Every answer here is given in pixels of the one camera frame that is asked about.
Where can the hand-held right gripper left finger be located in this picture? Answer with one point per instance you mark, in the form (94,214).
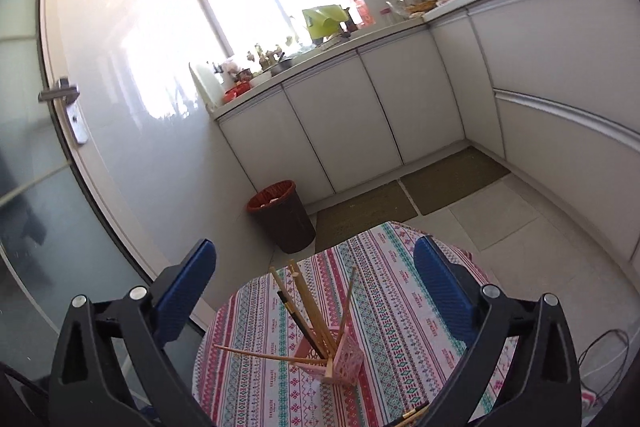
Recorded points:
(185,292)

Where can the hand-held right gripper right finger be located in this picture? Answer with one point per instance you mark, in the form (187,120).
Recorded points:
(445,292)

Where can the pink perforated chopstick holder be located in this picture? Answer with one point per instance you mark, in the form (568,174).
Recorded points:
(345,364)

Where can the bamboo chopstick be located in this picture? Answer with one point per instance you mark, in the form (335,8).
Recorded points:
(415,413)

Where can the bundle of wooden chopsticks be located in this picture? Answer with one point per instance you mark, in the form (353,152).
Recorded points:
(317,339)

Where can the patterned striped tablecloth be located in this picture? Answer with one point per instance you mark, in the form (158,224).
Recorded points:
(400,332)

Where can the brown floor mat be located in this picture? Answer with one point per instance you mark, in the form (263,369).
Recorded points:
(452,179)
(365,214)

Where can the brown trash bin red rim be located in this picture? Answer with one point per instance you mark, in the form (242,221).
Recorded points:
(285,222)

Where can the frosted glass door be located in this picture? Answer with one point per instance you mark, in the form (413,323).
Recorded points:
(35,207)

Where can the white base cabinet with doors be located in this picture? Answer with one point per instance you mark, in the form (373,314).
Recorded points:
(340,117)

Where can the red bowl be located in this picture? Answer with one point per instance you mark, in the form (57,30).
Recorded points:
(237,94)

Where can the white cutting board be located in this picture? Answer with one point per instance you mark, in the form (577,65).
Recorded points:
(205,84)

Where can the white drawer cabinet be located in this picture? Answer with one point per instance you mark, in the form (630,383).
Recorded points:
(560,107)

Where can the woven bread basket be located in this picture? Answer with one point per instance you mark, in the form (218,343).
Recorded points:
(421,8)

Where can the pink bottle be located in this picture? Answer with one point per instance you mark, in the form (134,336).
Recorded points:
(364,13)

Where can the lime green plastic container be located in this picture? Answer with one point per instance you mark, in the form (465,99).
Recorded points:
(322,22)

